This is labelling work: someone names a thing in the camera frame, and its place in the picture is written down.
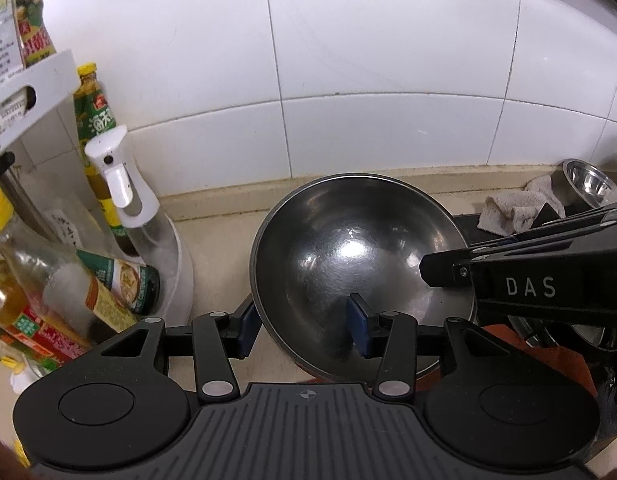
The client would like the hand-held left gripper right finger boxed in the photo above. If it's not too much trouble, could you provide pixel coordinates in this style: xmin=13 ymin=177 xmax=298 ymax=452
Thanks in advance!
xmin=346 ymin=294 xmax=520 ymax=398

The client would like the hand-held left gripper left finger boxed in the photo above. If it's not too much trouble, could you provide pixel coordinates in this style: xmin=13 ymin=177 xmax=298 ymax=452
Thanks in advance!
xmin=96 ymin=294 xmax=262 ymax=404

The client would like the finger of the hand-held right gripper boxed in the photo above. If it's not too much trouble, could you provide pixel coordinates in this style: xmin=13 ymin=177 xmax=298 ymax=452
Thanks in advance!
xmin=531 ymin=200 xmax=617 ymax=235
xmin=419 ymin=225 xmax=617 ymax=289

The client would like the stainless steel bowl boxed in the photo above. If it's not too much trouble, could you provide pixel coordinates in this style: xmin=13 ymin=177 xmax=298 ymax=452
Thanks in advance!
xmin=249 ymin=172 xmax=478 ymax=378
xmin=561 ymin=159 xmax=617 ymax=209

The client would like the black gas stove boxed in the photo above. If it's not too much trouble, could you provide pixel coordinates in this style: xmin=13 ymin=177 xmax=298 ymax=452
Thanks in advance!
xmin=451 ymin=200 xmax=617 ymax=356

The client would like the white rag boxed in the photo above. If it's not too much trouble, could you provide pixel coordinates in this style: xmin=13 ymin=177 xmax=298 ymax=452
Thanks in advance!
xmin=477 ymin=175 xmax=567 ymax=237

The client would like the red cloth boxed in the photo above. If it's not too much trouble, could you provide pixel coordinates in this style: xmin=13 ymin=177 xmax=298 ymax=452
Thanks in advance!
xmin=481 ymin=322 xmax=597 ymax=411

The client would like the white two-tier condiment rack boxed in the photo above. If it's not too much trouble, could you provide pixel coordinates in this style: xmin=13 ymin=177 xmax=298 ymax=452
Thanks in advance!
xmin=0 ymin=49 xmax=196 ymax=378

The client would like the dark bottle with green label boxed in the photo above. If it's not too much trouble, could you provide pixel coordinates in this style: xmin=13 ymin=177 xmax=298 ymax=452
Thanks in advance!
xmin=76 ymin=247 xmax=162 ymax=317

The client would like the white oil spray bottle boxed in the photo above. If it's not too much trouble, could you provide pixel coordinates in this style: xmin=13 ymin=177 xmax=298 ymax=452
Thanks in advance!
xmin=84 ymin=125 xmax=178 ymax=273

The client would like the clear bottle with yellow cap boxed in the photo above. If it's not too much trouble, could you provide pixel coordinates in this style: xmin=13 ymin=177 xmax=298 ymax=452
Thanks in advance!
xmin=0 ymin=187 xmax=140 ymax=347

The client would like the red label sauce bottle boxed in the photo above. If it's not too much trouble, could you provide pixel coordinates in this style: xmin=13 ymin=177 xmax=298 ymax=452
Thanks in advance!
xmin=0 ymin=255 xmax=92 ymax=368

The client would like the green label soy sauce bottle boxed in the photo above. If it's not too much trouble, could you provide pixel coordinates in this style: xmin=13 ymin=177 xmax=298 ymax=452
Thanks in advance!
xmin=73 ymin=62 xmax=139 ymax=257

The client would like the dark bottle with brown label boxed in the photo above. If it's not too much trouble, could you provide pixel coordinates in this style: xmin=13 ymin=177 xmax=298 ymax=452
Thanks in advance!
xmin=12 ymin=0 xmax=58 ymax=69

